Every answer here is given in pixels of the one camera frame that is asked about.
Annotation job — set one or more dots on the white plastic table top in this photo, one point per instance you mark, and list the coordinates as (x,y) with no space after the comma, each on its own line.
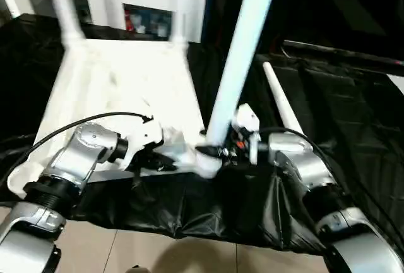
(126,83)

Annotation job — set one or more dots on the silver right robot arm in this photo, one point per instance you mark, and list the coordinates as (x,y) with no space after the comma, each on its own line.
(309,172)

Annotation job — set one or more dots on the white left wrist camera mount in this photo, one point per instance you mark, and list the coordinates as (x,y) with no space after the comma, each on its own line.
(144,134)

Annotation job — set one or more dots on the black plastic mat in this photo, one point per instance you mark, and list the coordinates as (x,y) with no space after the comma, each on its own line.
(353,159)

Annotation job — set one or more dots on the small bottles behind glass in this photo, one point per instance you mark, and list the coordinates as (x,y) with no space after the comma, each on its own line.
(148,23)

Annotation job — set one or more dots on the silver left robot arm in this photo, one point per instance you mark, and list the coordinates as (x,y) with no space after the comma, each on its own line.
(69,165)

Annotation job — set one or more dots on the dark metal rail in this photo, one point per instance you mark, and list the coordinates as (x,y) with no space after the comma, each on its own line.
(347,52)

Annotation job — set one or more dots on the white plastic table leg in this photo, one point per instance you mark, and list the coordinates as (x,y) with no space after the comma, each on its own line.
(66,7)
(281,96)
(182,7)
(243,45)

